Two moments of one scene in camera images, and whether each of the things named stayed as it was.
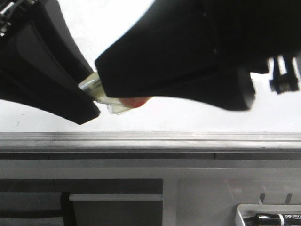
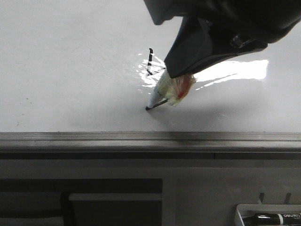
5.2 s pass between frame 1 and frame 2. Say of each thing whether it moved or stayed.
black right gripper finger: moved
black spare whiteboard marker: stayed
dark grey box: stayed
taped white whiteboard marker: moved
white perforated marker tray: stayed
